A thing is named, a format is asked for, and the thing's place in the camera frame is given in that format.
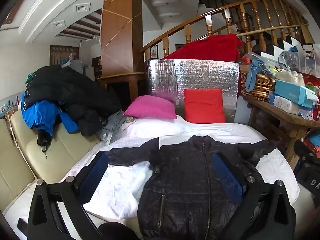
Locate wicker basket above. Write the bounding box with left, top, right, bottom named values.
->
left=240, top=72, right=276, bottom=101

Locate pink pillow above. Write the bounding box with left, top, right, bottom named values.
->
left=124, top=95, right=177, bottom=120

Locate cream leather sofa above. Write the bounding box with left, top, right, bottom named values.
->
left=1, top=111, right=99, bottom=211

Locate black quilted jacket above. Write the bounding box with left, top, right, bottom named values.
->
left=106, top=136, right=276, bottom=239

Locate blue jacket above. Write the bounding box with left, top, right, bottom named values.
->
left=21, top=93, right=79, bottom=137

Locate black coat pile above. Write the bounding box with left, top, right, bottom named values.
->
left=25, top=65, right=121, bottom=137

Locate red blanket on railing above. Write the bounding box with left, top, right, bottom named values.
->
left=164, top=34, right=245, bottom=62

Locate wooden side table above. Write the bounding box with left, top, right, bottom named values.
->
left=243, top=96, right=319, bottom=169

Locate light blue tissue box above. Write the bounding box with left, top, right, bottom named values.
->
left=274, top=80, right=319, bottom=108

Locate blue cloth in basket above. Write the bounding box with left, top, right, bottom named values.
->
left=245, top=59, right=273, bottom=92

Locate grey garment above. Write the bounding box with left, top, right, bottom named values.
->
left=96, top=111, right=136, bottom=146

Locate wooden stair railing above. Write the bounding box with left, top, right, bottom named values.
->
left=141, top=0, right=314, bottom=60

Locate silver foil insulation panel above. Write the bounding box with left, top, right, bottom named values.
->
left=145, top=59, right=239, bottom=122

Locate red pillow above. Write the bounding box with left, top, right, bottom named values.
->
left=183, top=88, right=226, bottom=124

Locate white bed sheet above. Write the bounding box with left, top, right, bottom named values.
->
left=3, top=115, right=316, bottom=240

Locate white patterned tissue pack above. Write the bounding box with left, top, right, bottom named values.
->
left=268, top=92, right=299, bottom=115

